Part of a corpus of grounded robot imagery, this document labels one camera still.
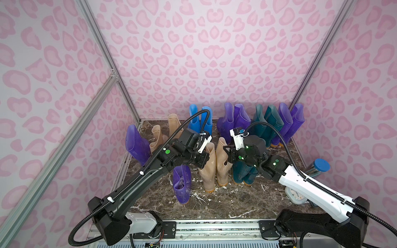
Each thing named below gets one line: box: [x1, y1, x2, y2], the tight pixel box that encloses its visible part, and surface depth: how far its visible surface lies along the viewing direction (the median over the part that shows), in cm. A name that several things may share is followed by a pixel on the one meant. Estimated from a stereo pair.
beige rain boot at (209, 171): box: [198, 142, 217, 193], surface depth 73 cm
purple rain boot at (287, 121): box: [270, 102, 294, 146], surface depth 88 cm
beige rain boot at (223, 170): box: [216, 136, 234, 187], surface depth 75 cm
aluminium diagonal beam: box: [0, 71, 119, 236], surface depth 66 cm
